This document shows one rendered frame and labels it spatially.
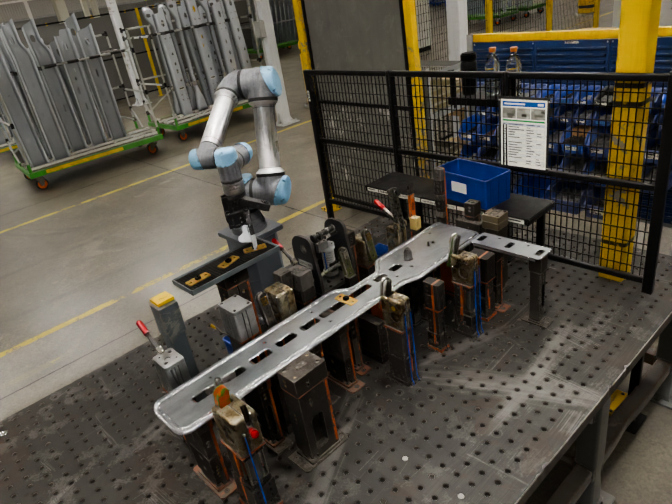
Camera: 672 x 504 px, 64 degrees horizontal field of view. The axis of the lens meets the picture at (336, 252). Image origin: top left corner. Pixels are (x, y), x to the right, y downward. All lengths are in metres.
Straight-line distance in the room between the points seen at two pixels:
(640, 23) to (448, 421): 1.47
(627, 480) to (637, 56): 1.65
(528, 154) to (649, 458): 1.39
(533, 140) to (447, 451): 1.31
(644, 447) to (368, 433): 1.40
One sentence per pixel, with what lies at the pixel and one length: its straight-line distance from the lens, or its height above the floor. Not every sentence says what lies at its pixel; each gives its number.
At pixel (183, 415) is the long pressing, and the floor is 1.00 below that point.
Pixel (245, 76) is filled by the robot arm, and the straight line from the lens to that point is 2.21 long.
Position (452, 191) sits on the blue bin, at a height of 1.07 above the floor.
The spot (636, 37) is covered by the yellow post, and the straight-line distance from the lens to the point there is 2.22.
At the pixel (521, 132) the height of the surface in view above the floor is 1.31.
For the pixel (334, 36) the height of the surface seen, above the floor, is 1.57.
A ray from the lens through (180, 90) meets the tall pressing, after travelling 9.50.
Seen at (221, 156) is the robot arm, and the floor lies 1.53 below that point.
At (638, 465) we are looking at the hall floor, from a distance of 2.75.
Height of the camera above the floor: 2.00
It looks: 27 degrees down
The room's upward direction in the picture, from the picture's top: 9 degrees counter-clockwise
